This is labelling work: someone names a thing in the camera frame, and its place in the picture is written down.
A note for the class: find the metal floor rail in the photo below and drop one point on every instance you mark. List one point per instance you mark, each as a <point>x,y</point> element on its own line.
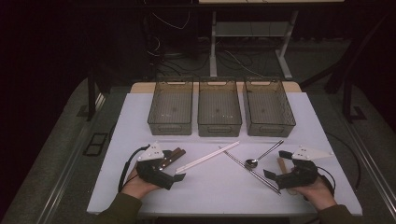
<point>71,161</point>
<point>369,161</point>

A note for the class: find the black metal stand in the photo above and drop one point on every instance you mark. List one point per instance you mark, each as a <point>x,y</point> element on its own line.
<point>346,102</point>
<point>91,99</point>

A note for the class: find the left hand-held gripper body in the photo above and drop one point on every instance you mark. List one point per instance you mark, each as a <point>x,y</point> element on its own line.
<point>151,154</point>

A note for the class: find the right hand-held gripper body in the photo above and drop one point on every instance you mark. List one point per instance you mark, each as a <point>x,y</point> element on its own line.
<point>300,179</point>

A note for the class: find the white table sheet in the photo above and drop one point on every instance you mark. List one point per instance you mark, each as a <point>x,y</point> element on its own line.
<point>218,193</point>

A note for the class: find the metal spoon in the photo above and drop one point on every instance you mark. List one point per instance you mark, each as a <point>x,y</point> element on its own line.
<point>251,163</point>

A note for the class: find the metal chopstick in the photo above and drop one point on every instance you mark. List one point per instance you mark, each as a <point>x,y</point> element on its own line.
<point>236,160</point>
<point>265,183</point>

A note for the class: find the white metal desk frame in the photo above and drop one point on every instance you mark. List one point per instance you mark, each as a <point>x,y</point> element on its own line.
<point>213,46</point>

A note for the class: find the person's right hand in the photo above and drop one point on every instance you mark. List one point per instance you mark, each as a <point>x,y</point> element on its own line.
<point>320,196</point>

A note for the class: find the transparent grey plastic bin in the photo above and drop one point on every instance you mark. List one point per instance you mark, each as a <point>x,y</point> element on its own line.
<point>170,109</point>
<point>219,105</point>
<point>267,105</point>

